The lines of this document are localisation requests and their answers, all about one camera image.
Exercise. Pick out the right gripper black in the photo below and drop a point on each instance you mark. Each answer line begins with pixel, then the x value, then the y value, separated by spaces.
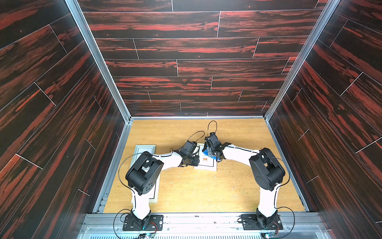
pixel 211 152

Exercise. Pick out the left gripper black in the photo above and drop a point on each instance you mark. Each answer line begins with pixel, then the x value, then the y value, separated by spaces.
pixel 196 162

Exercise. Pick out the blue microfiber cloth black trim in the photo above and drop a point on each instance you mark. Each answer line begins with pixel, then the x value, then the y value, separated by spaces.
pixel 206 153

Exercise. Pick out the white picture frame deer print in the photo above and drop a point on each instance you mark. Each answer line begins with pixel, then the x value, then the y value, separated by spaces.
pixel 206 162

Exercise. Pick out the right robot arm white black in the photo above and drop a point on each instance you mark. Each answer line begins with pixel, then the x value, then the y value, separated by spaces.
pixel 267 171

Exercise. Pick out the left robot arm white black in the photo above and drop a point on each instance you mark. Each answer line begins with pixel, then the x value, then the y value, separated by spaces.
pixel 143 174

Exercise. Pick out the white picture frame near left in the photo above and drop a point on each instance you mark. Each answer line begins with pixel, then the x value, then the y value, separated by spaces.
pixel 153 194

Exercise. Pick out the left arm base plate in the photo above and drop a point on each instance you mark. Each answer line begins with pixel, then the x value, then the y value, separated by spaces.
pixel 151 223

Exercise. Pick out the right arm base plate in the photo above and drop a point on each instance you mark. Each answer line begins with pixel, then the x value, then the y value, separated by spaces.
pixel 260 222

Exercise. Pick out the aluminium front rail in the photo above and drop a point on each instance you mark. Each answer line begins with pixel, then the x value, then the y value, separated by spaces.
pixel 298 225

